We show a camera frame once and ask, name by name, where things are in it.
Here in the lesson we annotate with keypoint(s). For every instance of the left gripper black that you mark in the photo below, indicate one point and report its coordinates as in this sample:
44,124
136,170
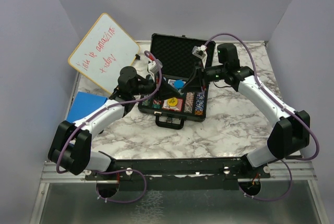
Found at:
166,91

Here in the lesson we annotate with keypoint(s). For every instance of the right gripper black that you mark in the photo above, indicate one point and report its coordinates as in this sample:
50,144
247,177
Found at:
194,83

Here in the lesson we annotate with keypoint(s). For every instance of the yellow big blind button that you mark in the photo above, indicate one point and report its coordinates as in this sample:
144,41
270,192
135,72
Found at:
172,102

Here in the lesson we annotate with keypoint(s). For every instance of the red playing card deck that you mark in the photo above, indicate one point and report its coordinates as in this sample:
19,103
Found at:
177,108

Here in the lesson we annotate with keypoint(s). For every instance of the blue round dealer button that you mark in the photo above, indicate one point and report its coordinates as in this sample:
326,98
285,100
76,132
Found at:
178,84

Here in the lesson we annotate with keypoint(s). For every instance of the black poker set case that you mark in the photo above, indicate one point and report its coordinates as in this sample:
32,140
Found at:
175,53

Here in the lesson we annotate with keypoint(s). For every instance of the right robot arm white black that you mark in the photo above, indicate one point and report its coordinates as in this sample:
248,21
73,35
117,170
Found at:
289,127

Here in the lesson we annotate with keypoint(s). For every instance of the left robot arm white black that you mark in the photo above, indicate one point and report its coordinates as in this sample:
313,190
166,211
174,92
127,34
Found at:
71,147

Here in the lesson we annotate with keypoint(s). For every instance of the blue playing card deck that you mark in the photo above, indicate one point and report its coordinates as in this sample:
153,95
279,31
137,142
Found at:
170,82

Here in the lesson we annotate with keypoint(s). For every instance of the purple blue chip stack row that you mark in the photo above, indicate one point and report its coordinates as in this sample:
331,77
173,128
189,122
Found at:
199,103

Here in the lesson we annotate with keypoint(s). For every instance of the green red chip stack row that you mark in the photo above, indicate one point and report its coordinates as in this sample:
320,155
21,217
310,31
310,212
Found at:
189,102

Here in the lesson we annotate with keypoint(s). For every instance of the blue flat sheet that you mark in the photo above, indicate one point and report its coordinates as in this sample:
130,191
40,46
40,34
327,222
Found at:
83,105

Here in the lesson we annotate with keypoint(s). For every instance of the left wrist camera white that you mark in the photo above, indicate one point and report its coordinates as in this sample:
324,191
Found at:
154,67

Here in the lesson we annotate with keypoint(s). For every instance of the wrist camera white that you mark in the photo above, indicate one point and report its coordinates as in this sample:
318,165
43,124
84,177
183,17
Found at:
200,52
154,67

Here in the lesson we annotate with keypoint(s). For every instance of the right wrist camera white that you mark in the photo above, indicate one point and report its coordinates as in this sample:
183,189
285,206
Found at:
200,52

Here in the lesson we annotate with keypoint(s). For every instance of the whiteboard with yellow frame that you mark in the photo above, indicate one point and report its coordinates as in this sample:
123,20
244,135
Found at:
103,52

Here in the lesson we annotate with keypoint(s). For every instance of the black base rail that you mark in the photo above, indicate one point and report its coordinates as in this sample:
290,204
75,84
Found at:
179,174

